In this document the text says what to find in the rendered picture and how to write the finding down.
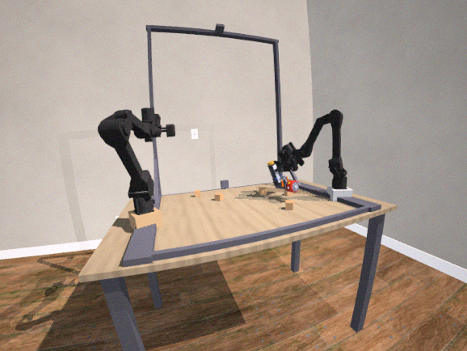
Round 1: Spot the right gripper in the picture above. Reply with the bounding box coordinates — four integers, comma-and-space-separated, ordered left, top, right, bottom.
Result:
155, 124, 175, 137

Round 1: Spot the grey metal overhead frame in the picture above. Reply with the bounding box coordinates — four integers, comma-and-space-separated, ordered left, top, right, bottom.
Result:
146, 25, 282, 204

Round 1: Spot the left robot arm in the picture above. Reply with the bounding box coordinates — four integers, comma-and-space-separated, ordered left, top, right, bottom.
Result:
278, 110, 347, 189

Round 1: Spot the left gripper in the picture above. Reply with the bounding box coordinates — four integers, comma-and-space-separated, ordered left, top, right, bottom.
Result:
274, 157, 298, 172

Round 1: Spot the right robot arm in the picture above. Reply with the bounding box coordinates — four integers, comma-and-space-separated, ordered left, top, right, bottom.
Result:
98, 108, 162, 215

